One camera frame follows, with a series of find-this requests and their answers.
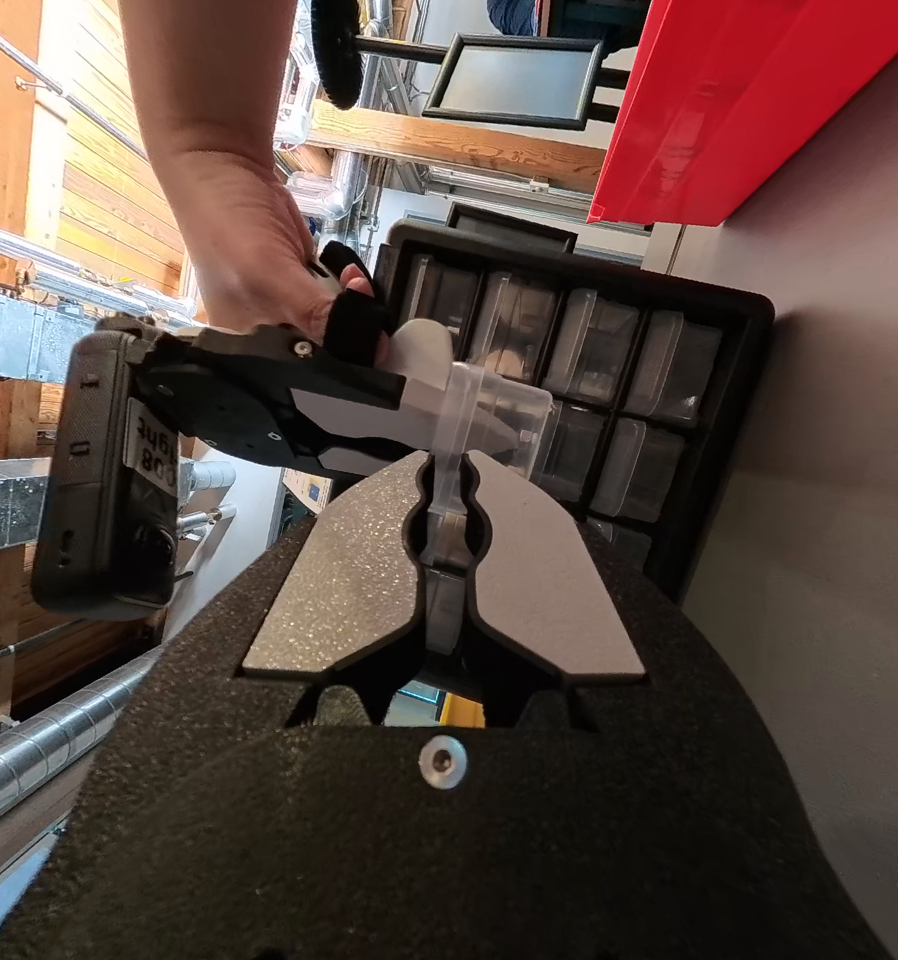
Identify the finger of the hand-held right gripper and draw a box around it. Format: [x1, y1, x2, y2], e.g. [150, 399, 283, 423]
[292, 318, 458, 451]
[317, 446, 420, 484]

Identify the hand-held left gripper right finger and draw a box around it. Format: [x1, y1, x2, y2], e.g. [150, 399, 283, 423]
[461, 450, 648, 687]

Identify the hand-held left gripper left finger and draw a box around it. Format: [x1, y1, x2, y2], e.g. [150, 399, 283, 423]
[239, 450, 428, 684]

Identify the clear plastic drawer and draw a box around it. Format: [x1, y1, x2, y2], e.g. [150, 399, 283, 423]
[415, 360, 558, 661]

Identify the yellow plastic bin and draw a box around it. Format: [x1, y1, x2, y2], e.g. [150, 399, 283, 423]
[394, 683, 488, 729]

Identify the black drawer cabinet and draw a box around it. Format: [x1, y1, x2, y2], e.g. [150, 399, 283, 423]
[374, 218, 776, 601]

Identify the red plastic bin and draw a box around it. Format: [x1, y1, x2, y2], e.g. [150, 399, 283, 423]
[587, 0, 898, 229]

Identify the person's right forearm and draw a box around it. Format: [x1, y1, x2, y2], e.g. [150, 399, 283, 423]
[119, 0, 300, 159]

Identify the person's right hand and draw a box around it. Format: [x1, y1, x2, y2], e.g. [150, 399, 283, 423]
[172, 150, 375, 343]

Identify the wooden ceiling beam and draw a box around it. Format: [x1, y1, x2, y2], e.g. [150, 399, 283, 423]
[302, 98, 608, 193]

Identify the dark panel on stand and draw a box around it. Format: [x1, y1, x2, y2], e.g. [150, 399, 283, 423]
[424, 33, 630, 132]

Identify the black round ribbed disc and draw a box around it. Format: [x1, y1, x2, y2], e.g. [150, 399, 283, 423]
[310, 0, 365, 111]

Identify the metal air duct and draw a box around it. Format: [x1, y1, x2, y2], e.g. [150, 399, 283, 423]
[0, 285, 90, 384]
[0, 458, 233, 556]

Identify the round metal duct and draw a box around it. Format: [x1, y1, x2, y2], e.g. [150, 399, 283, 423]
[0, 645, 162, 838]

